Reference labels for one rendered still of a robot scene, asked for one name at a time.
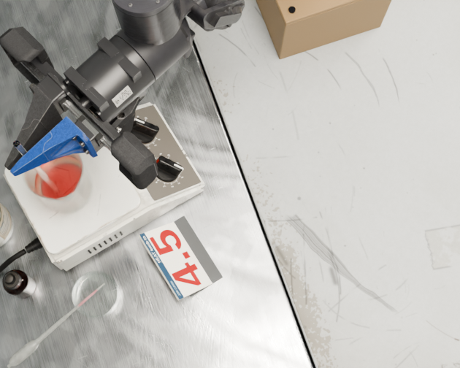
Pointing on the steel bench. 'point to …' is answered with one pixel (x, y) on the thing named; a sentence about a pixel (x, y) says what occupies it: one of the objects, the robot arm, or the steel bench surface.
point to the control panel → (163, 146)
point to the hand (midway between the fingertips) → (37, 145)
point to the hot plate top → (97, 210)
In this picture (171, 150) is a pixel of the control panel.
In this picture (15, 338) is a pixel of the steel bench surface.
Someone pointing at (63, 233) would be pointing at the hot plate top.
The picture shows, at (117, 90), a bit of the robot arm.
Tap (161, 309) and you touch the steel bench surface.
